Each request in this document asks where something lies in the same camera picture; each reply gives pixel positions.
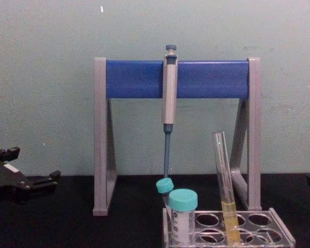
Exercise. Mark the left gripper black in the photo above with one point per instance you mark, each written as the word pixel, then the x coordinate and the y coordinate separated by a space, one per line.
pixel 5 180

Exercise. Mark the clear acrylic tube rack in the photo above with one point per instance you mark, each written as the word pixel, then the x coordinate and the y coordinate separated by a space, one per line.
pixel 273 232

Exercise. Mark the black table cloth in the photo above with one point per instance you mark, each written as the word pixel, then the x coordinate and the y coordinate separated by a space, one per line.
pixel 67 227

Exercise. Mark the glass tube with yellow liquid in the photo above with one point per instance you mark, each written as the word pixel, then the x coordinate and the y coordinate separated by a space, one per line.
pixel 226 180

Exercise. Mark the large tube with teal cap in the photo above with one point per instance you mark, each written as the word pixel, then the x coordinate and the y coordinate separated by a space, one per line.
pixel 183 201

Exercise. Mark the grey stand with blue bar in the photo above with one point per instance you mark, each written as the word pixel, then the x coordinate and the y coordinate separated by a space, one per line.
pixel 134 78

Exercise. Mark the small tube with teal cap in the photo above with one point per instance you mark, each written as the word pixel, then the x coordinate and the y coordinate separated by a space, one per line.
pixel 164 185

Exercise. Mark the grey and blue pipette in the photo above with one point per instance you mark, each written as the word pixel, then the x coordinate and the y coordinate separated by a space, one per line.
pixel 170 90

